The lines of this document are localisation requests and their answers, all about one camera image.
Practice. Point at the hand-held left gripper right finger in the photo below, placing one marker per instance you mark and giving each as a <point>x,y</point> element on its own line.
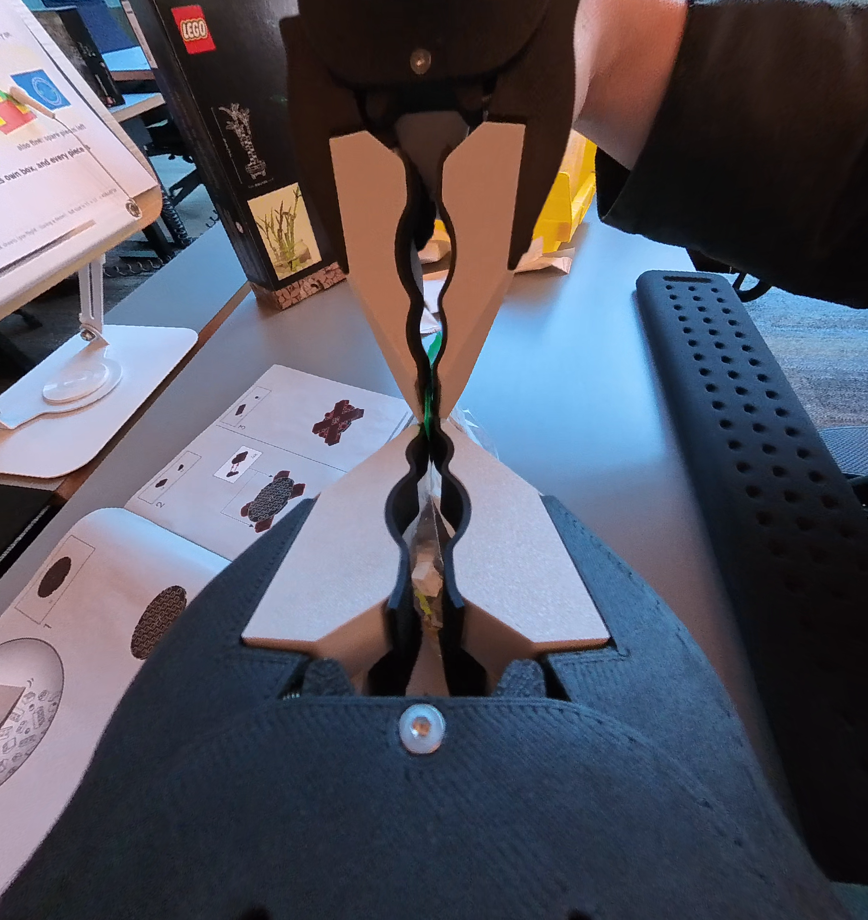
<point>527,575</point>

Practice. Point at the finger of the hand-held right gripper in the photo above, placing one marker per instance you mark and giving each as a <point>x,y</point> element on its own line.
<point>488,201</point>
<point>369,215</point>

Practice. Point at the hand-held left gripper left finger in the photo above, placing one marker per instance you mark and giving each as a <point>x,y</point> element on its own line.
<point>326,575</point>

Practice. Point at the pile of small toy bricks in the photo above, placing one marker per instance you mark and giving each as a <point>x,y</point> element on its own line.
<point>426,575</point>

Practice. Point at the clear zip bag green seal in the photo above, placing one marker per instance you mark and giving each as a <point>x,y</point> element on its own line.
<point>428,503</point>

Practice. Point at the person's right forearm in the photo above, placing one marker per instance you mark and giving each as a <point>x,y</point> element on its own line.
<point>764,129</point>

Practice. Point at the yellow plastic bin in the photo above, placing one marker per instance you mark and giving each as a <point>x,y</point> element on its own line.
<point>570,194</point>

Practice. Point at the black toy set box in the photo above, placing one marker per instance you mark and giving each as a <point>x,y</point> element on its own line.
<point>218,144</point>

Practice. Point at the open instruction booklet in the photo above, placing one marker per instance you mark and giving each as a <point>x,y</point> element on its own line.
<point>290,399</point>

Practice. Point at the black perforated chair armrest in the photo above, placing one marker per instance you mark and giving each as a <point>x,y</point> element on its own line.
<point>764,503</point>

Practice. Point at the white document stand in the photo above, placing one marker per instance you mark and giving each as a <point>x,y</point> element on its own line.
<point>117,359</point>

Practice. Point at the printed instruction sheet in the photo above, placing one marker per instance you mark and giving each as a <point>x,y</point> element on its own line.
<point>45,180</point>

